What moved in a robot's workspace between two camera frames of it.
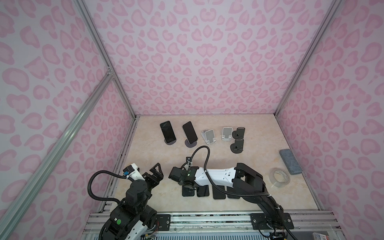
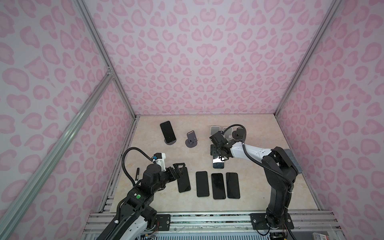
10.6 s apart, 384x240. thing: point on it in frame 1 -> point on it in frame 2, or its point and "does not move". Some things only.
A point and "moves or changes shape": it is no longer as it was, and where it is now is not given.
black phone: x=217 y=194 does not move
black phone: x=187 y=192 moves or changes shape
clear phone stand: x=227 y=133 does not move
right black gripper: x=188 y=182 -> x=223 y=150
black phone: x=203 y=191 does not move
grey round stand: x=187 y=144 does not move
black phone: x=168 y=131 does not move
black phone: x=190 y=132 -> x=217 y=162
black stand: x=239 y=133 does not move
